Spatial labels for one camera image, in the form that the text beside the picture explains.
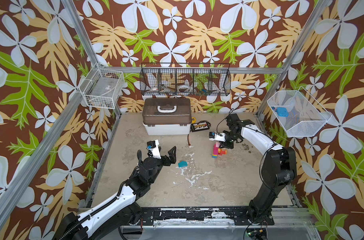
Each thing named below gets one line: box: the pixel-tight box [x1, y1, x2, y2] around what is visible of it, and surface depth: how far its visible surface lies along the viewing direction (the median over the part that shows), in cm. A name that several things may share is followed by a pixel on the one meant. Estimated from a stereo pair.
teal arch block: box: [177, 160, 189, 168], surface depth 95 cm
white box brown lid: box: [142, 98, 192, 136], surface depth 98 cm
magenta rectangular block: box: [213, 143, 219, 155], surface depth 95 cm
